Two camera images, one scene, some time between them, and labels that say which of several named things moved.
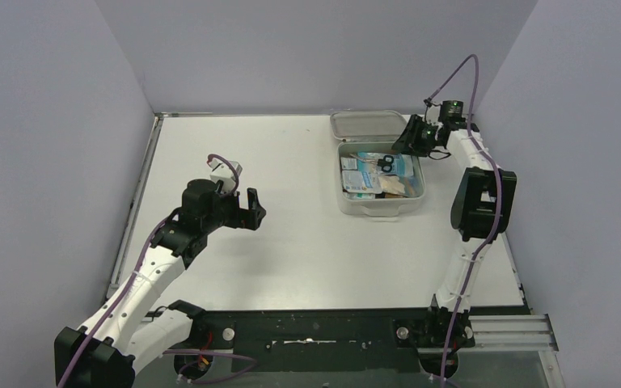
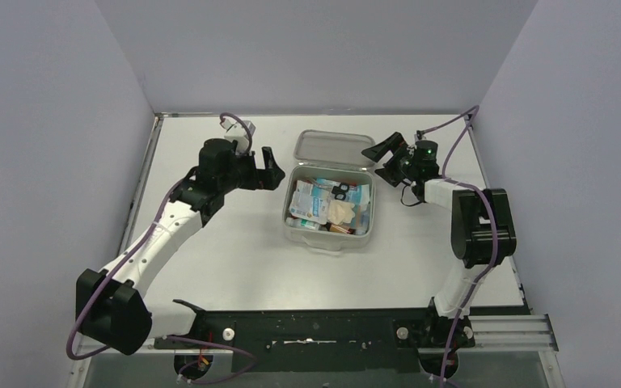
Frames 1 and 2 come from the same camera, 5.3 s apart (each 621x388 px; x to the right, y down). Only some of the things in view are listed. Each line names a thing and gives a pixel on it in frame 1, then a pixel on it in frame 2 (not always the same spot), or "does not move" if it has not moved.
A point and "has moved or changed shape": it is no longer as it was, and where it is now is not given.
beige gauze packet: [391, 184] → [340, 212]
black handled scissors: [386, 162] has moved or changed shape
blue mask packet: [367, 163] has moved or changed shape
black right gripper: [411, 144] → [397, 144]
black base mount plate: [321, 340] does not move
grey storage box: [373, 179] → [328, 155]
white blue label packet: [359, 182] → [310, 201]
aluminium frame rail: [512, 333] does not move
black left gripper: [244, 208] → [256, 170]
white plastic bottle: [361, 196] → [302, 223]
